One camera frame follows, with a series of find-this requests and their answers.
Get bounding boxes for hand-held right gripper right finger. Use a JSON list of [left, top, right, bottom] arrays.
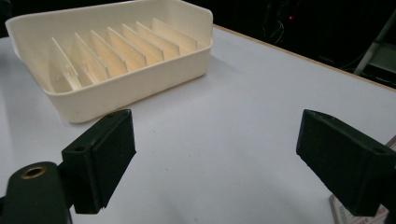
[[295, 108, 396, 217]]

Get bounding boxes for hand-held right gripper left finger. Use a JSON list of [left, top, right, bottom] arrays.
[[58, 108, 137, 215]]

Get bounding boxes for pink white printed card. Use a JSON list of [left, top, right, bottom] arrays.
[[329, 134, 396, 224]]

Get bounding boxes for cream plastic dish rack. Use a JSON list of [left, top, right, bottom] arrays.
[[5, 0, 214, 124]]

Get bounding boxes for grey metal stand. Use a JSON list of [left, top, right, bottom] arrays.
[[353, 8, 396, 82]]

